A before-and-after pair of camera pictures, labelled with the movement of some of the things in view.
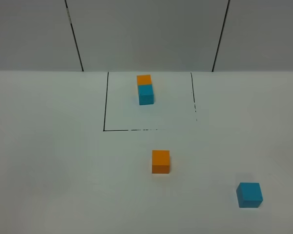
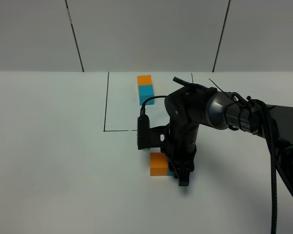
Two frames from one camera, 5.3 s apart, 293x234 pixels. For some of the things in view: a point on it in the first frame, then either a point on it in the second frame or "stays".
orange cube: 160,162 stays
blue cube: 249,194 → 170,173
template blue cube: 146,95 stays
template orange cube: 145,79 stays
